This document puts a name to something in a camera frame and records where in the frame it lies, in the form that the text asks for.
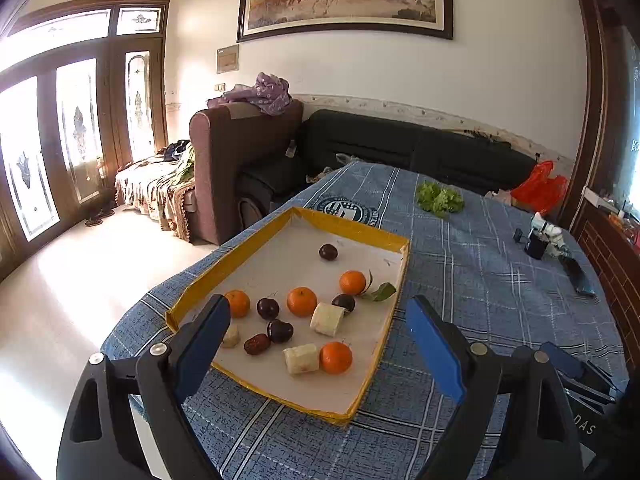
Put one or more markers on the red jujube date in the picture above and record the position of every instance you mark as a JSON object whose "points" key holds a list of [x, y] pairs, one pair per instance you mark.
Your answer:
{"points": [[257, 344]]}

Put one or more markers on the small wall plaque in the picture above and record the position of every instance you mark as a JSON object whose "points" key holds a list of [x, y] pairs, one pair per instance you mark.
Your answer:
{"points": [[227, 59]]}

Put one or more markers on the beige round corn cake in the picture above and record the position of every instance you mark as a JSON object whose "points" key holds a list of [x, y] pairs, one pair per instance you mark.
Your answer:
{"points": [[231, 337]]}

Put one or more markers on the brown armchair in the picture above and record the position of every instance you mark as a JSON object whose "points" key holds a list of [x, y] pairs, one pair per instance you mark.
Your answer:
{"points": [[225, 139]]}

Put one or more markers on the large orange tangerine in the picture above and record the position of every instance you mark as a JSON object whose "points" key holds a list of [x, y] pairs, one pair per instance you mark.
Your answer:
{"points": [[301, 301]]}

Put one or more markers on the red plastic bag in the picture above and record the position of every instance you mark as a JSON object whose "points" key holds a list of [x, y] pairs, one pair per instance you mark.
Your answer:
{"points": [[541, 192]]}

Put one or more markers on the dark plum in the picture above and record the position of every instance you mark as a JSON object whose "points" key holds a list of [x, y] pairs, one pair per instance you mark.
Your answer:
{"points": [[345, 301], [268, 308], [279, 332], [328, 252]]}

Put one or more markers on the black cup with items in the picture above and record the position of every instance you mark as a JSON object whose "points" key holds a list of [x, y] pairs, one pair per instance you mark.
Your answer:
{"points": [[545, 237]]}

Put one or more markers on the black smartphone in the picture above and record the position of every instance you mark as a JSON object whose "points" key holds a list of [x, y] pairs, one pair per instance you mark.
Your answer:
{"points": [[577, 276]]}

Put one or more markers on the white cylindrical fruit piece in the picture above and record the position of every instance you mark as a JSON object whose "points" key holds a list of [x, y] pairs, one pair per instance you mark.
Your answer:
{"points": [[326, 319]]}

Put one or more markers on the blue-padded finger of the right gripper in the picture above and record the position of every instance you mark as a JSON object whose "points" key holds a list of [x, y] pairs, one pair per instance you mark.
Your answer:
{"points": [[583, 377]]}

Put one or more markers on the yellow-rimmed white cardboard tray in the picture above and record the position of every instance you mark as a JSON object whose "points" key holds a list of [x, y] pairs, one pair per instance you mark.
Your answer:
{"points": [[284, 254]]}

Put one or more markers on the blue plaid tablecloth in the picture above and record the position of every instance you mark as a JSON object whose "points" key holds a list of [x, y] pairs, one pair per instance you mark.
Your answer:
{"points": [[474, 275]]}

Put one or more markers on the purple cloth on armchair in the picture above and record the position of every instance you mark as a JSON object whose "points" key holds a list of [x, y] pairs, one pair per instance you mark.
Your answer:
{"points": [[269, 94]]}

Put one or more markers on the orange tangerine with leaf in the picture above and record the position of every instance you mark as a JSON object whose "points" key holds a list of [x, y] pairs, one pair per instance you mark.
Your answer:
{"points": [[355, 283]]}

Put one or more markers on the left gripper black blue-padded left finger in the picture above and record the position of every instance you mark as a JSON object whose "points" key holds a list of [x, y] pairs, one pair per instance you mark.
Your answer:
{"points": [[100, 439]]}

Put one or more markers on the black sofa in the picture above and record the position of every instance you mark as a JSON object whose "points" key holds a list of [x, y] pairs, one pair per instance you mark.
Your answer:
{"points": [[329, 140]]}

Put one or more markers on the wooden side cabinet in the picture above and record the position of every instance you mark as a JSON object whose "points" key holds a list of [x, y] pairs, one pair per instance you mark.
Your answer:
{"points": [[616, 262]]}

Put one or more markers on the small tangerine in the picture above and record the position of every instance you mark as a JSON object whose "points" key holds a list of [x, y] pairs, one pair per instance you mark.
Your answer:
{"points": [[335, 358], [239, 303]]}

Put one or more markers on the green lettuce bunch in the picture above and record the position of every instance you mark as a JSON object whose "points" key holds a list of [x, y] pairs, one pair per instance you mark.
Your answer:
{"points": [[438, 200]]}

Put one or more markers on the wooden glass door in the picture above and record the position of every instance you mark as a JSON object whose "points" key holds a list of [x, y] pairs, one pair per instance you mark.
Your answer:
{"points": [[82, 95]]}

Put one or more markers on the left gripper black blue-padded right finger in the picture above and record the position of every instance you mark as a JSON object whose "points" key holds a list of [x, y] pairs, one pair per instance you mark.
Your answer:
{"points": [[538, 439]]}

